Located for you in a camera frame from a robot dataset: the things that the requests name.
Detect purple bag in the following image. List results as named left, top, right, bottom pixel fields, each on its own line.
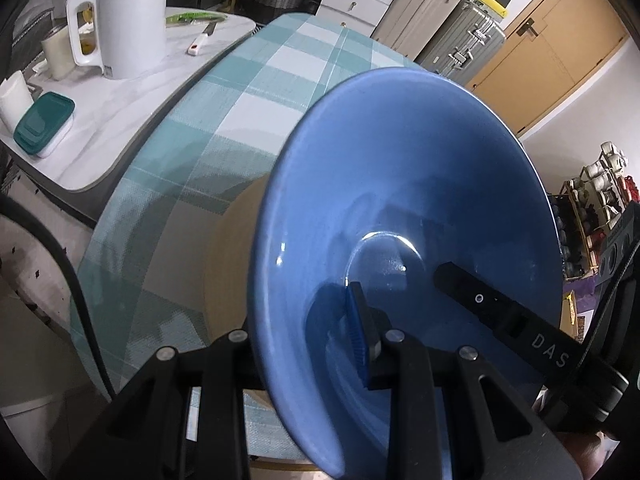
left=564, top=277, right=603, bottom=303

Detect cream plate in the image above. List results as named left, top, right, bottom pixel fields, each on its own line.
left=202, top=179, right=282, bottom=406

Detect cream cup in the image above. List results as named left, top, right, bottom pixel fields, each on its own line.
left=40, top=26, right=77, bottom=82

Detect green knife sheath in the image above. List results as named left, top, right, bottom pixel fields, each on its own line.
left=166, top=10, right=229, bottom=26

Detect teal lid food container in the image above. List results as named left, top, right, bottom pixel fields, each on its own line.
left=13, top=91, right=77, bottom=160

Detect white electric kettle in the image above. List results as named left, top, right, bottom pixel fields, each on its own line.
left=66, top=0, right=177, bottom=81

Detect rows of shoes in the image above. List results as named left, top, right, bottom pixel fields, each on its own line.
left=552, top=142, right=640, bottom=273

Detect white cylinder container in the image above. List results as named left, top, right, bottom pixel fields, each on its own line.
left=0, top=70, right=34, bottom=133

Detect person's right hand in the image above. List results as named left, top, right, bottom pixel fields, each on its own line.
left=531, top=389, right=623, bottom=480

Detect white handle knife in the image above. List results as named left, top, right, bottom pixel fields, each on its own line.
left=187, top=20, right=220, bottom=57

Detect teal checked tablecloth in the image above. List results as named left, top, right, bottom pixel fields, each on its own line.
left=69, top=11, right=423, bottom=463

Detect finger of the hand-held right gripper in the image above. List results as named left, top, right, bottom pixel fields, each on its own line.
left=432, top=261, right=531, bottom=343

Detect blue bowl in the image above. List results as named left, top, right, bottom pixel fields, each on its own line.
left=252, top=69, right=566, bottom=480

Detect wooden door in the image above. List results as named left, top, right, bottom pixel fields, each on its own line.
left=467, top=0, right=630, bottom=137

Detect black cable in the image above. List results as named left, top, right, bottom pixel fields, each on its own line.
left=0, top=194, right=118, bottom=403

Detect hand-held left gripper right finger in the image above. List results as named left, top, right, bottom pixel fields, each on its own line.
left=345, top=281, right=591, bottom=480

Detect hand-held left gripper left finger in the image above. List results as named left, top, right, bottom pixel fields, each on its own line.
left=47, top=329, right=266, bottom=480

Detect cardboard box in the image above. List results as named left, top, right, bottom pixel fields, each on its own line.
left=559, top=292, right=598, bottom=343

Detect white marble side table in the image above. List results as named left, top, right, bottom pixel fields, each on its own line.
left=0, top=6, right=258, bottom=223

